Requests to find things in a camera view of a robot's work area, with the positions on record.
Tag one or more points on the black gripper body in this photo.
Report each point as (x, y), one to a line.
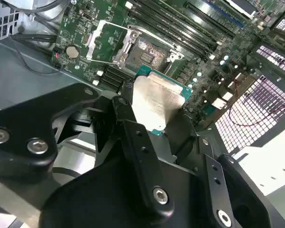
(97, 202)

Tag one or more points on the silver topped green CPU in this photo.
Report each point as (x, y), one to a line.
(154, 102)

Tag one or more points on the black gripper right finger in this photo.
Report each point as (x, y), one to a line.
(209, 187)

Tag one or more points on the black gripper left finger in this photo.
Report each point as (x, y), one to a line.
(26, 133)

